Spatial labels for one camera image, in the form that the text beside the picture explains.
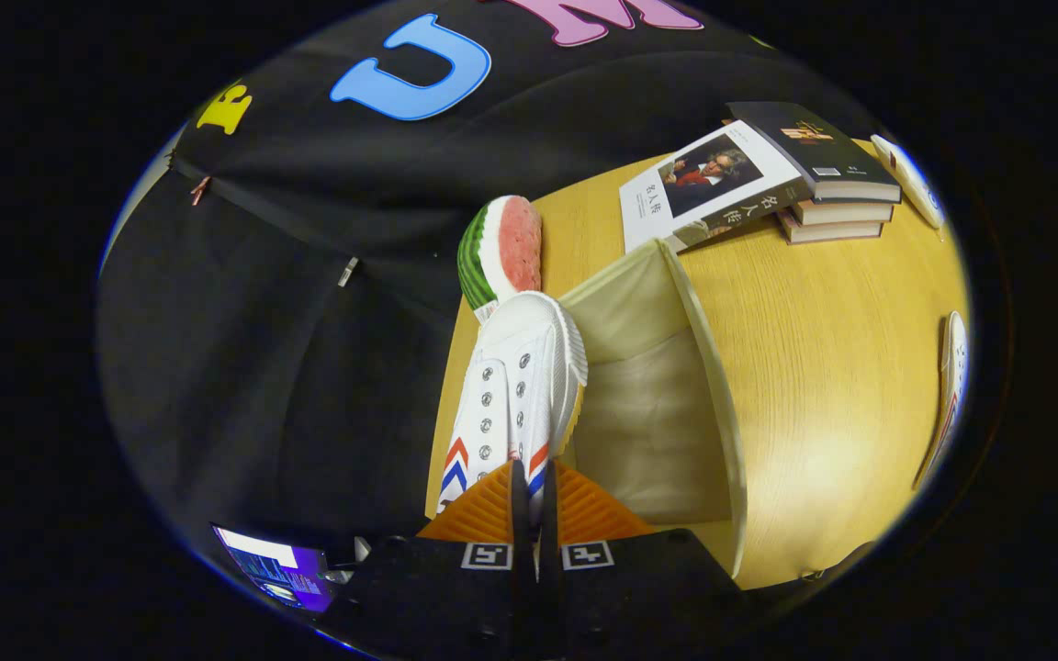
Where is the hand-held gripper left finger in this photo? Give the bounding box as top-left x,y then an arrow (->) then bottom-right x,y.
313,459 -> 532,661

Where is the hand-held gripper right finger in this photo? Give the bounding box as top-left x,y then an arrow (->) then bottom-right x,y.
536,459 -> 773,661

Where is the beige fabric storage box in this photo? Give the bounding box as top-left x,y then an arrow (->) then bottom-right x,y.
557,239 -> 748,579

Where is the white striped canvas shoe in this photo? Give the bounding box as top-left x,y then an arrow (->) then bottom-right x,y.
913,310 -> 970,489
435,290 -> 589,520

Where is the computer monitor screen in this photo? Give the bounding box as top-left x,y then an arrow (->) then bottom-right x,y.
212,523 -> 332,614

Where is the watermelon slice toy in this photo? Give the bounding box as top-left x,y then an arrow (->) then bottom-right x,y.
456,195 -> 544,313

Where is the white portrait cover book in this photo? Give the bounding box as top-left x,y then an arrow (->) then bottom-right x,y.
619,119 -> 813,254

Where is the brown cover book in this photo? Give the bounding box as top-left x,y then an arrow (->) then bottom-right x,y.
791,197 -> 895,226
777,211 -> 885,245

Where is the black cover book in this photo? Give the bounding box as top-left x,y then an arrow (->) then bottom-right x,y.
726,101 -> 902,204

